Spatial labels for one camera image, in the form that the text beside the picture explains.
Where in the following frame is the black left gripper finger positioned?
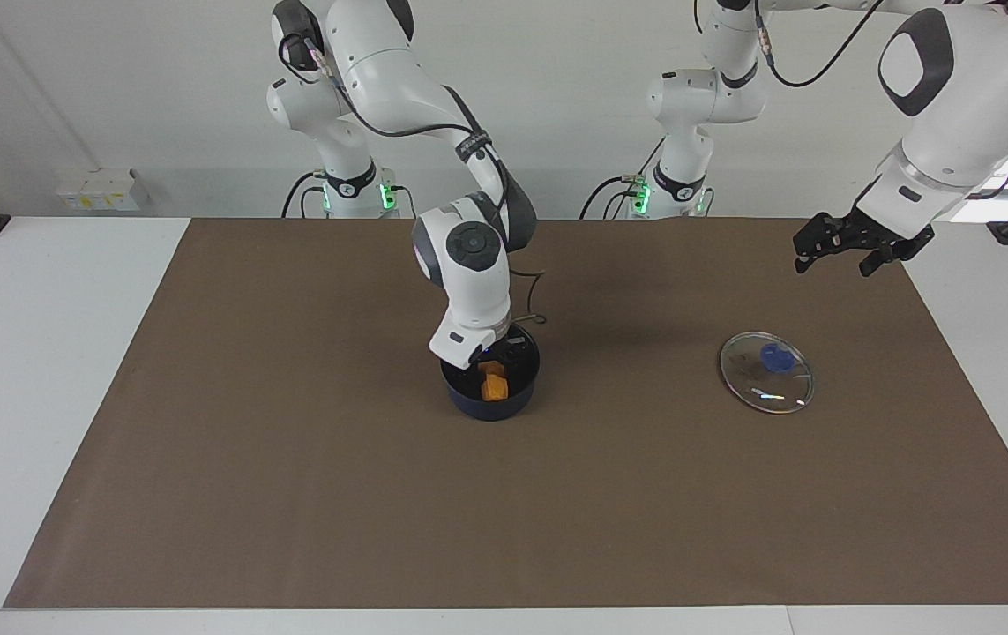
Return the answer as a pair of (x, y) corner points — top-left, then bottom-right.
(792, 211), (862, 275)
(856, 222), (936, 279)

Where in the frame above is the orange toy corn cob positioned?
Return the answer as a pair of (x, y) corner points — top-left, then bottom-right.
(478, 360), (512, 403)

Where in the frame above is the glass lid with blue knob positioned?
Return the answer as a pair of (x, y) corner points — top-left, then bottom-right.
(719, 331), (816, 415)

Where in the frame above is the brown table mat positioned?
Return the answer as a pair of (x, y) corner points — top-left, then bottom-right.
(3, 217), (1008, 610)

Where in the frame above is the dark pot with blue handle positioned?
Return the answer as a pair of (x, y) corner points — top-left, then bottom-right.
(439, 324), (542, 422)

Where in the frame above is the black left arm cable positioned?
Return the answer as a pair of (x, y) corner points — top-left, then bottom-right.
(754, 0), (1008, 201)

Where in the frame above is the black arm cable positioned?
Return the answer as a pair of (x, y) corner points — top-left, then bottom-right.
(754, 0), (1008, 201)
(290, 25), (550, 325)

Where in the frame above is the black base cable bundle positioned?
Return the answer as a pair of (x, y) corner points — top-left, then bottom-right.
(280, 171), (330, 220)
(578, 173), (647, 220)

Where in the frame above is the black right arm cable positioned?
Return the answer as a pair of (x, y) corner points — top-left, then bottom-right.
(290, 25), (550, 325)

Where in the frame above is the white wall socket box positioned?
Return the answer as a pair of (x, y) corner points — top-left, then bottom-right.
(56, 168), (140, 212)

